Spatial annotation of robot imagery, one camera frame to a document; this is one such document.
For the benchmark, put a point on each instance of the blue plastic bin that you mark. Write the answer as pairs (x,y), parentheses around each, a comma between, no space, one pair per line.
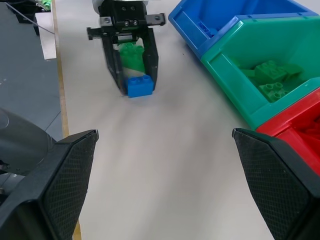
(220,15)

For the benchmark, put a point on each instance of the blue building block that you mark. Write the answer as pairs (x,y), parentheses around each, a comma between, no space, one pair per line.
(206,28)
(140,87)

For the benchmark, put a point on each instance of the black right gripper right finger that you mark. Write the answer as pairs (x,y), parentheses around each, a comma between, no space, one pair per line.
(275,180)

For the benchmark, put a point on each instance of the dark grey robot body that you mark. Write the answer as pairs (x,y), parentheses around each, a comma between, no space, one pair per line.
(22,140)

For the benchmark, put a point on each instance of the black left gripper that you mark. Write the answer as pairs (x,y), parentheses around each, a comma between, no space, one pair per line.
(125,17)

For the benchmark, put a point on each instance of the dark stand frame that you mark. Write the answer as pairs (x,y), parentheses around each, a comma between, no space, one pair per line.
(23,13)

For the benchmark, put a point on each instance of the green crumpled object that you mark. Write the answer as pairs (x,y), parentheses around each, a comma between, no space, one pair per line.
(46,3)

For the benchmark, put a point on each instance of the red plastic bin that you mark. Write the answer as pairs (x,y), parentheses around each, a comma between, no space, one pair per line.
(300,120)

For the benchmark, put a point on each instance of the green building block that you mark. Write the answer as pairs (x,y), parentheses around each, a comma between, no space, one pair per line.
(293,70)
(275,93)
(131,56)
(270,70)

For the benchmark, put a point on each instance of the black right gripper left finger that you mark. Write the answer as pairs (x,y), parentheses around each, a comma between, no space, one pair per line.
(62,180)

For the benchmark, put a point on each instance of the white flat board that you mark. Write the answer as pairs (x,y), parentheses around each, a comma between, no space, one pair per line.
(46,35)

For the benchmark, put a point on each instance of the green plastic bin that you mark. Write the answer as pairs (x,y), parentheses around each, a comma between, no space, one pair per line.
(275,40)

